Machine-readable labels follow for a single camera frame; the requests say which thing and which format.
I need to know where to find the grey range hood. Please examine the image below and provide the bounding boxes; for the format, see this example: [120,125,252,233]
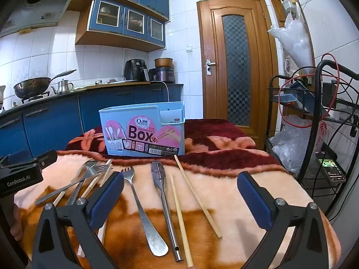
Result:
[0,0,81,38]

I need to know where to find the red and peach floral blanket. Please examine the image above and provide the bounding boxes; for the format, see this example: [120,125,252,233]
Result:
[14,118,343,269]

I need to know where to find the bamboo chopstick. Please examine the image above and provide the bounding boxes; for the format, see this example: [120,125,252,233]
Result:
[52,159,113,206]
[174,154,223,239]
[77,168,113,258]
[169,173,195,268]

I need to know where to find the black cable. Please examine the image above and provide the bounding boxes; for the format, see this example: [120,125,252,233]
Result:
[325,108,359,222]

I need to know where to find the gas stove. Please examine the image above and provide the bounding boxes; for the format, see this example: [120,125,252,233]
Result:
[21,91,51,104]

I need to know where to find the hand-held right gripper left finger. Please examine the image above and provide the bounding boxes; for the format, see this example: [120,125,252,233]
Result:
[31,171,125,269]

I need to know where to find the smartphone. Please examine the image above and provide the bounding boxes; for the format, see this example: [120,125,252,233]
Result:
[315,150,347,183]

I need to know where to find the blue lower kitchen cabinets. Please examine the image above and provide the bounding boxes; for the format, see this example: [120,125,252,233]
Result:
[0,83,184,160]

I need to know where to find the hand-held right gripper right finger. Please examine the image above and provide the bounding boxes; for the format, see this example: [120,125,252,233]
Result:
[236,171,329,269]

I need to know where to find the red cable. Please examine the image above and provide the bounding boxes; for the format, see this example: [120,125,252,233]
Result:
[278,53,344,128]

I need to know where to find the stainless steel spoon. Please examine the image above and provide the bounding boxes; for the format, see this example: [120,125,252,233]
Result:
[65,160,98,206]

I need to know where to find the white power cable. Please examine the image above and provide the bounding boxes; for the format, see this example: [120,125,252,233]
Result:
[151,80,170,103]

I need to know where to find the black air fryer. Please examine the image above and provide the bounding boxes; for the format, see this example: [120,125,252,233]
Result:
[124,59,151,81]

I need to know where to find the black metal rack cart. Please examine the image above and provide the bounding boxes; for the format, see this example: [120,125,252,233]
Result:
[264,59,359,222]

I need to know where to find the hanging clear plastic bag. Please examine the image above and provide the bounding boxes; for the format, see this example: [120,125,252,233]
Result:
[266,13,316,75]

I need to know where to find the white paper insert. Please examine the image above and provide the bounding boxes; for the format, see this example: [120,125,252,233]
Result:
[161,108,184,124]

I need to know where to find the metal kettle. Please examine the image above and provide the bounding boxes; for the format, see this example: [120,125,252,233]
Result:
[50,79,74,95]

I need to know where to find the wooden door with glass panel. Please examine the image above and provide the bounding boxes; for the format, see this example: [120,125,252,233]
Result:
[196,0,280,147]

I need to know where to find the dark rice cooker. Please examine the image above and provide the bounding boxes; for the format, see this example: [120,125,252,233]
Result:
[148,67,176,84]

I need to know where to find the crumpled clear plastic bags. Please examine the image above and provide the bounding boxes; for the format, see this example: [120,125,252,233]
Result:
[270,114,312,175]

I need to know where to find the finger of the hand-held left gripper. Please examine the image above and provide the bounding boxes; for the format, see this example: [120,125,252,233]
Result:
[35,149,58,170]

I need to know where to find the light blue chopsticks box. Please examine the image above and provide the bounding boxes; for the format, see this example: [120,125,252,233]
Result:
[99,101,186,157]

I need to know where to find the wooden cutting board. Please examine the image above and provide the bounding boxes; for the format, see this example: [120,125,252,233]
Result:
[81,80,152,90]

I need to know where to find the blue glass-door wall cabinet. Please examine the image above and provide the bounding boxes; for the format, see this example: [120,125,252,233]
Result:
[75,0,166,52]

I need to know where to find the brown pot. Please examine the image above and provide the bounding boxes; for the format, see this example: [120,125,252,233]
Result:
[154,58,174,68]

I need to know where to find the black wok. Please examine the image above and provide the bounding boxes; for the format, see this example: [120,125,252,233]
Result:
[13,69,77,99]

